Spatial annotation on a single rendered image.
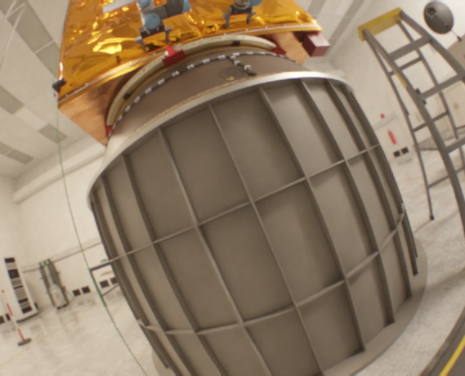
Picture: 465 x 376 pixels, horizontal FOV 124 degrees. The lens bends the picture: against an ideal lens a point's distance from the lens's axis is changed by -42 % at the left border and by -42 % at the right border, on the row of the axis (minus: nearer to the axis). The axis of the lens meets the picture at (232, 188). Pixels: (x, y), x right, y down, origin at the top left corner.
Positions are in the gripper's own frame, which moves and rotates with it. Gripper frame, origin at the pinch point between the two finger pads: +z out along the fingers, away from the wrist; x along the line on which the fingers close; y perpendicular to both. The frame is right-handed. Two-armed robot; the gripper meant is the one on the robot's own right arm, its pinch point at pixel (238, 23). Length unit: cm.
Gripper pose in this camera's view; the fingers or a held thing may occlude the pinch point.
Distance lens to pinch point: 142.3
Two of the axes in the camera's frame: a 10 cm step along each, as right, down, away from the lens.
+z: -0.9, 1.6, 9.8
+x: 9.2, -3.8, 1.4
